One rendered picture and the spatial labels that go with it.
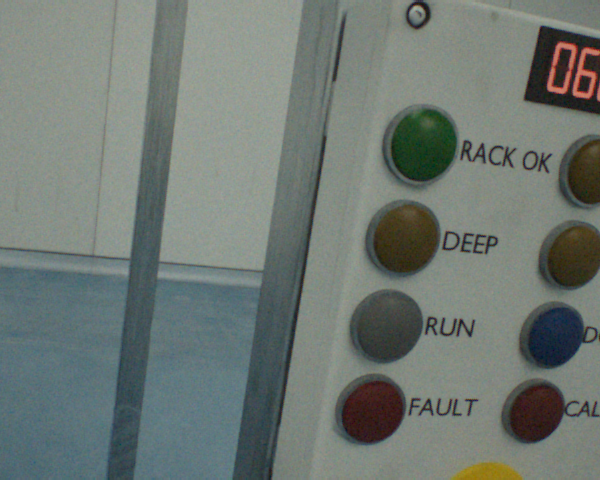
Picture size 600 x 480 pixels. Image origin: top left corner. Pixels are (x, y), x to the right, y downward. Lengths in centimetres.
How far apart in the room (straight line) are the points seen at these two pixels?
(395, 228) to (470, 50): 7
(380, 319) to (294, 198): 9
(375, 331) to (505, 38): 12
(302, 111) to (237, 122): 355
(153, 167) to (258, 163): 254
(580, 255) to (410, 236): 8
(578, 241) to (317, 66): 14
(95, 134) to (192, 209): 70
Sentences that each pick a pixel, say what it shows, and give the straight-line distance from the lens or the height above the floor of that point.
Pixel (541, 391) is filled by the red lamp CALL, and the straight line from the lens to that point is 30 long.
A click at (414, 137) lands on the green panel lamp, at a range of 24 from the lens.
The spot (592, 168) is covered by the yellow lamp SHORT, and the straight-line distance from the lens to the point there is 28.
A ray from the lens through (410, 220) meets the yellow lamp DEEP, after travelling 24.
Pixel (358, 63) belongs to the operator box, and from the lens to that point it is 26.
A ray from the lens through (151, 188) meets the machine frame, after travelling 140.
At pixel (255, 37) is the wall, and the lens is 390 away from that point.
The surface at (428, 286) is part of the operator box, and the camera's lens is 26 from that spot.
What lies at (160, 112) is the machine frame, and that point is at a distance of 138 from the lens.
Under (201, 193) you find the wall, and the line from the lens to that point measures 388.
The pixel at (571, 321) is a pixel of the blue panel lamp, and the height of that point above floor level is 99.
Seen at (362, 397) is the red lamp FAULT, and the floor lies 96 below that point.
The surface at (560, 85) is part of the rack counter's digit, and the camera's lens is 28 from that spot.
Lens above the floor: 106
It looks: 11 degrees down
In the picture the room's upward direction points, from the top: 9 degrees clockwise
